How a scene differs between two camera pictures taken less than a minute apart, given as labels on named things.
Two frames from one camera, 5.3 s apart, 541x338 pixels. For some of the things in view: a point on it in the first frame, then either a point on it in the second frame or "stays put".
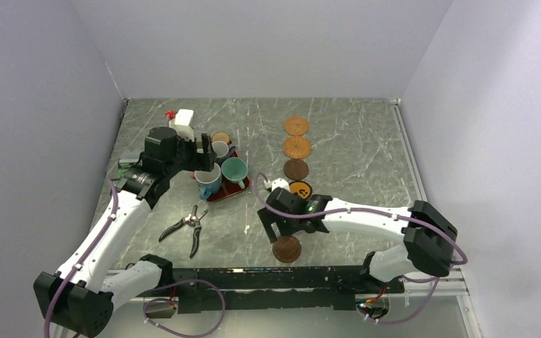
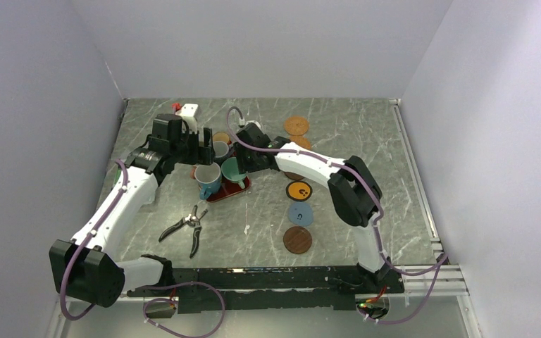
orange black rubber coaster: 303,190 stays put
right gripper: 268,217 to 243,165
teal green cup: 234,169 stays put
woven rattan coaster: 296,126 stays put
